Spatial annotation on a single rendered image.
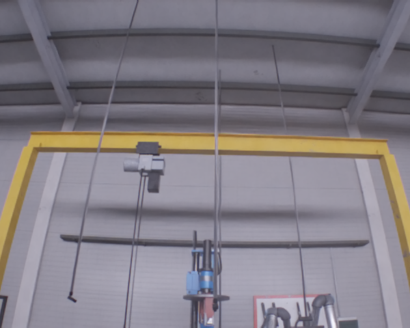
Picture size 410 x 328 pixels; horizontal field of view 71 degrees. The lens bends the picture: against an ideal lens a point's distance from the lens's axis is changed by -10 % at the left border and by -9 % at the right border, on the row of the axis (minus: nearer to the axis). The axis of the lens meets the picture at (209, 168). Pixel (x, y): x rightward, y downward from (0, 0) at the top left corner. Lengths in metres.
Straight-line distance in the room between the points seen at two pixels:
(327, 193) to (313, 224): 0.82
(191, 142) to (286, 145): 1.32
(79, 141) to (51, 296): 3.24
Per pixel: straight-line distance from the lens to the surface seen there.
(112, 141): 4.52
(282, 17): 6.72
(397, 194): 4.64
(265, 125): 7.64
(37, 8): 7.12
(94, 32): 6.99
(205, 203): 6.47
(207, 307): 3.75
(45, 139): 4.94
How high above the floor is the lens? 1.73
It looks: 29 degrees up
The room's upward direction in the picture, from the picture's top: 1 degrees clockwise
